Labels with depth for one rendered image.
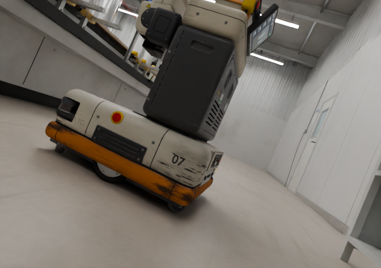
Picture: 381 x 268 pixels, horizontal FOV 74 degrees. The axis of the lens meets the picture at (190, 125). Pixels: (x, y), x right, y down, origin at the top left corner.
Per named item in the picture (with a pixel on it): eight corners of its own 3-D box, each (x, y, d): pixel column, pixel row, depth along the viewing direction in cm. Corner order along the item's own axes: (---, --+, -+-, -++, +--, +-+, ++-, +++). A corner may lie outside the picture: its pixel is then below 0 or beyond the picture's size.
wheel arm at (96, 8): (104, 15, 172) (106, 9, 172) (101, 12, 169) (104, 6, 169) (54, -2, 183) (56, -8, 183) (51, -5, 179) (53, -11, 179)
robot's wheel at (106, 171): (126, 127, 103) (119, 126, 98) (148, 166, 99) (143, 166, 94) (91, 152, 105) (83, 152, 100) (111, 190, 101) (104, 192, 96)
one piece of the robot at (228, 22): (206, 163, 147) (262, 32, 149) (183, 168, 94) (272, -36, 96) (155, 140, 155) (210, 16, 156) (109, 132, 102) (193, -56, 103)
